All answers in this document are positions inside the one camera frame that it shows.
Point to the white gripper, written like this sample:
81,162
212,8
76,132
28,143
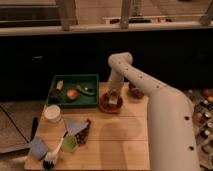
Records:
114,91

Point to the red bowl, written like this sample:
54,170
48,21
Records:
105,107

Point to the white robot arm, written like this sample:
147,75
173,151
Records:
171,139

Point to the brown bowl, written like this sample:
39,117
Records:
135,92

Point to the green cucumber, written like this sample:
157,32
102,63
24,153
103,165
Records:
85,90

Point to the red apple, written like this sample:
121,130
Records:
72,94

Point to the green plastic tray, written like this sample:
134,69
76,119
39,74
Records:
87,86

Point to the yellow corn cob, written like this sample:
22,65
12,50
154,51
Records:
59,85

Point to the wooden board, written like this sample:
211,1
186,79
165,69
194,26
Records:
116,142

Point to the dark eggplant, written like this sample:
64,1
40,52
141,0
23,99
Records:
55,94

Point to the dark grape bunch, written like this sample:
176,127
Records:
82,136

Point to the white cup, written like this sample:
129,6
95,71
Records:
53,113

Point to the green cup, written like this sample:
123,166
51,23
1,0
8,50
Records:
69,144

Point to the black handle tool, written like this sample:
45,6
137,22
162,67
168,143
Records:
34,127

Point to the white handled brush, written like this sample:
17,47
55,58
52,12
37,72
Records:
52,156

